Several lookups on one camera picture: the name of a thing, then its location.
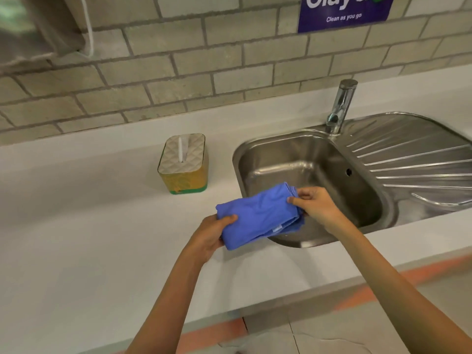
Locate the person's right hand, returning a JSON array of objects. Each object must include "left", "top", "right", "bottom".
[{"left": 287, "top": 186, "right": 347, "bottom": 233}]

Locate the person's left hand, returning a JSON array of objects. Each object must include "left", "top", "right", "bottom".
[{"left": 187, "top": 214, "right": 238, "bottom": 264}]

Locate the blue cloth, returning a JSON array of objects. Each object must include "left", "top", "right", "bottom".
[{"left": 216, "top": 182, "right": 306, "bottom": 251}]

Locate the person's right forearm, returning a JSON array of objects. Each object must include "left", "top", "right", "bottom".
[{"left": 330, "top": 215, "right": 472, "bottom": 354}]

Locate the person's left forearm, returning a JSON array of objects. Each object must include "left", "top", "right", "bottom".
[{"left": 123, "top": 246, "right": 205, "bottom": 354}]

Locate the yellow green tissue box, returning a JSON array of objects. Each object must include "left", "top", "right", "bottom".
[{"left": 157, "top": 133, "right": 209, "bottom": 195}]

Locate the stainless steel sink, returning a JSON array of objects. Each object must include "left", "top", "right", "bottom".
[{"left": 232, "top": 112, "right": 472, "bottom": 249}]

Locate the chrome faucet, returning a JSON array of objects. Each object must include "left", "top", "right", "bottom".
[{"left": 325, "top": 79, "right": 358, "bottom": 135}]

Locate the purple wall sign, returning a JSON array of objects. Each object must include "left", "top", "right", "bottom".
[{"left": 297, "top": 0, "right": 395, "bottom": 34}]

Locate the white cable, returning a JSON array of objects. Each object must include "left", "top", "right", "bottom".
[{"left": 77, "top": 0, "right": 96, "bottom": 57}]

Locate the steel wall dispenser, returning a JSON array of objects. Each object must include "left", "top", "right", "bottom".
[{"left": 0, "top": 0, "right": 86, "bottom": 67}]

